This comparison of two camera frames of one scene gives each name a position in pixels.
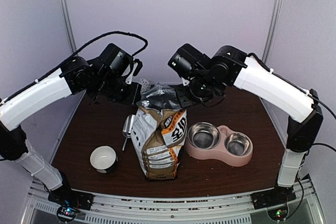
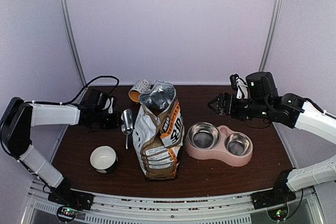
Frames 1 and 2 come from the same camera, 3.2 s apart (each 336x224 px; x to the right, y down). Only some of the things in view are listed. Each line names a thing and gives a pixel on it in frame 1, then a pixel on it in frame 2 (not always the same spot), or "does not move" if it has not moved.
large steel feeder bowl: (203, 135) does not move
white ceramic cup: (104, 159) does not move
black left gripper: (133, 96) -> (116, 121)
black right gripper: (185, 100) -> (224, 97)
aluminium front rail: (234, 209) does not move
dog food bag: (158, 132) does not move
